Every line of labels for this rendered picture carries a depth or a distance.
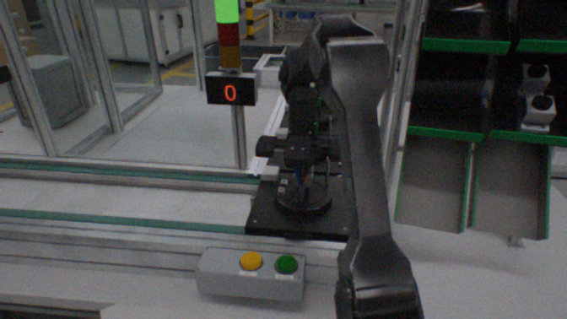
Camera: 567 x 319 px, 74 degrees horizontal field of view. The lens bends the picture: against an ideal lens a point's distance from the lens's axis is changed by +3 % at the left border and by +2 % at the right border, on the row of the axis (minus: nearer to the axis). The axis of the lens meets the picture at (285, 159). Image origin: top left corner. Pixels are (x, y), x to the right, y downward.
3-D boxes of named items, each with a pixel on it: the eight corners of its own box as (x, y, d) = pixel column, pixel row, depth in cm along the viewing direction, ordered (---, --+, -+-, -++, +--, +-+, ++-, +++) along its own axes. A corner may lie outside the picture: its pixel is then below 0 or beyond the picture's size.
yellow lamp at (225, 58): (239, 68, 87) (237, 46, 84) (218, 67, 87) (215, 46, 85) (243, 62, 91) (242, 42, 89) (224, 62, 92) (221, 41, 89)
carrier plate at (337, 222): (353, 242, 80) (354, 235, 79) (245, 234, 83) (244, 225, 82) (350, 183, 101) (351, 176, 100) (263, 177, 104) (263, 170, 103)
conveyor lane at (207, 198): (350, 273, 85) (354, 239, 80) (8, 243, 94) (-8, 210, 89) (348, 200, 109) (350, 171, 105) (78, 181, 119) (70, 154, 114)
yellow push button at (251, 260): (259, 273, 72) (259, 266, 71) (239, 272, 73) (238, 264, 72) (262, 259, 76) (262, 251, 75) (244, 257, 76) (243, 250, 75)
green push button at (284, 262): (295, 278, 71) (295, 269, 70) (274, 275, 72) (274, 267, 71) (297, 262, 75) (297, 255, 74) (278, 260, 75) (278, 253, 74)
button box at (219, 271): (301, 303, 72) (302, 280, 69) (197, 293, 75) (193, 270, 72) (305, 276, 79) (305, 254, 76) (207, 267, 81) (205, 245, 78)
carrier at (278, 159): (350, 180, 102) (354, 139, 96) (264, 175, 105) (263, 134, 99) (348, 142, 123) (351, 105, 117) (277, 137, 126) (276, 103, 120)
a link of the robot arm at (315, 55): (391, 72, 43) (383, -22, 43) (321, 75, 41) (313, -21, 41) (325, 110, 71) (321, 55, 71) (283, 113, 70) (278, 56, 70)
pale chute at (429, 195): (458, 235, 77) (464, 232, 73) (392, 222, 81) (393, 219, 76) (470, 110, 84) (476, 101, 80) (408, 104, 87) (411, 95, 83)
